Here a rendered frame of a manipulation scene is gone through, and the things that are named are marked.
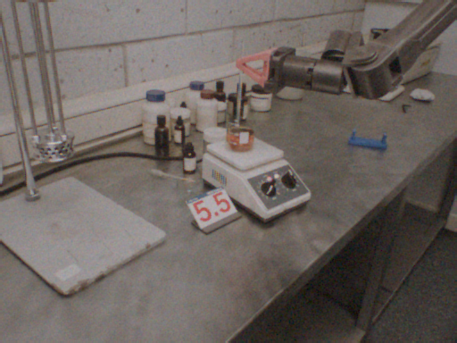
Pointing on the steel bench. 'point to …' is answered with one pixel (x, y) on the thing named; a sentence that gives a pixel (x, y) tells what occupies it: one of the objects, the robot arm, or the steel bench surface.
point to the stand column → (17, 112)
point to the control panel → (277, 187)
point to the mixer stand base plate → (73, 234)
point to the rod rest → (368, 141)
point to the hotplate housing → (236, 182)
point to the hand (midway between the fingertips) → (240, 62)
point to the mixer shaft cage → (57, 147)
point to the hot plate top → (261, 154)
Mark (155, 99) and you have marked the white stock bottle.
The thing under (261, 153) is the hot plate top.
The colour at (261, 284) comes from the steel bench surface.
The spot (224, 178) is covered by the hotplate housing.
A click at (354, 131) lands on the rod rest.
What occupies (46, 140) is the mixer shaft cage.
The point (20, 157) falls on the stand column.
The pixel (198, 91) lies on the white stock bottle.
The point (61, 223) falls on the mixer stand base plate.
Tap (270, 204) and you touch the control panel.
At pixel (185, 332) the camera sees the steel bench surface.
